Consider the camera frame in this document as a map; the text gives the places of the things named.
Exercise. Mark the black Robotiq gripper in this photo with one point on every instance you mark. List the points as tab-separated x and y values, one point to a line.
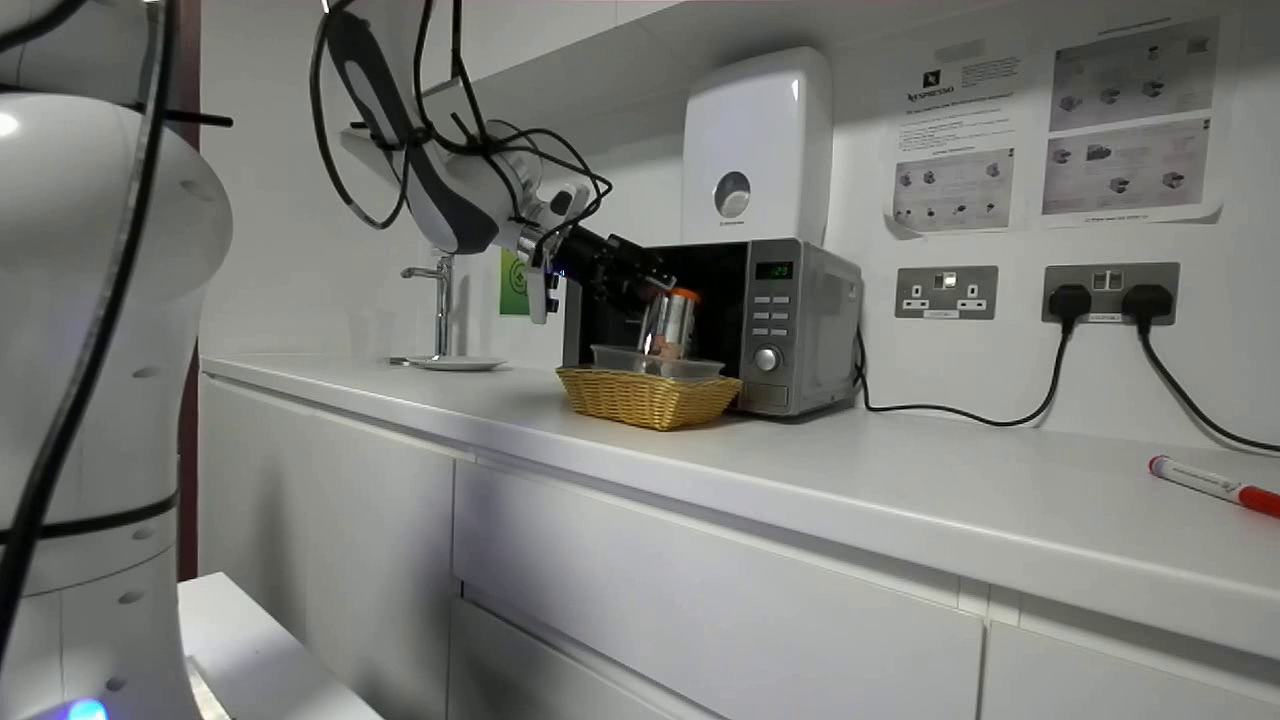
601	267

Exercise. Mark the brown wicker basket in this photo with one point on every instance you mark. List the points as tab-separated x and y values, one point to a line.
645	400

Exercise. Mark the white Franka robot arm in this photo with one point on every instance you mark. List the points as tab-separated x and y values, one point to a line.
94	400

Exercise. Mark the silver microwave oven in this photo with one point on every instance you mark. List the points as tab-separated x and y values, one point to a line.
787	333

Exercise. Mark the chrome tap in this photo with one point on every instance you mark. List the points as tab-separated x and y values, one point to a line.
447	315

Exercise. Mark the silver double socket plate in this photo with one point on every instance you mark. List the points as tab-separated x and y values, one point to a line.
1109	278
944	288

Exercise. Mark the wide white drawer front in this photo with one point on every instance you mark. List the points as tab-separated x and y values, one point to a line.
721	602

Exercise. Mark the photo instruction sheet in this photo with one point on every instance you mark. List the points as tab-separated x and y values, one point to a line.
1134	72
954	191
1126	167

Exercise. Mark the white cabinet door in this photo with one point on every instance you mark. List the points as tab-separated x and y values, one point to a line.
334	504

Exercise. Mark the white text notice sheet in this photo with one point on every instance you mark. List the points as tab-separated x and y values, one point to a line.
963	94

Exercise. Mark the white lower drawer front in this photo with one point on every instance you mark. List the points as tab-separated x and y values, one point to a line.
535	681

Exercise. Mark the white robot table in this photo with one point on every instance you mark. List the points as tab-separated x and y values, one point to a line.
253	655

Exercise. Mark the white marker red cap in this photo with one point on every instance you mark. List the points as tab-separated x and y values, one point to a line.
1204	480

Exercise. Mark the green yellow wall poster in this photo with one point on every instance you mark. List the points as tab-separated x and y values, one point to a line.
513	288

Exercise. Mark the white wall water heater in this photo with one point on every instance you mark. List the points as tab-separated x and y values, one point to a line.
760	100

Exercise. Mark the white wall cabinet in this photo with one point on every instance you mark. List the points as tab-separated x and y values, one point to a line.
641	53

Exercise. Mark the dark brown door frame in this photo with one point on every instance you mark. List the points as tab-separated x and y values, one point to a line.
188	465

